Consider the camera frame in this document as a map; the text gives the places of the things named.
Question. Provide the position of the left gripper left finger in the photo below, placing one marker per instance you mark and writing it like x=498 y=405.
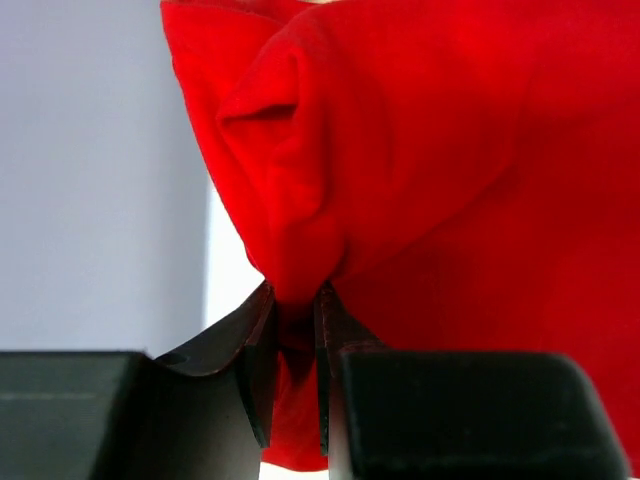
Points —
x=200 y=411

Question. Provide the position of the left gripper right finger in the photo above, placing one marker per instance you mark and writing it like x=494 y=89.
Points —
x=394 y=414

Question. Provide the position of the red t shirt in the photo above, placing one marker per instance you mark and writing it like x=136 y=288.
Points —
x=464 y=173

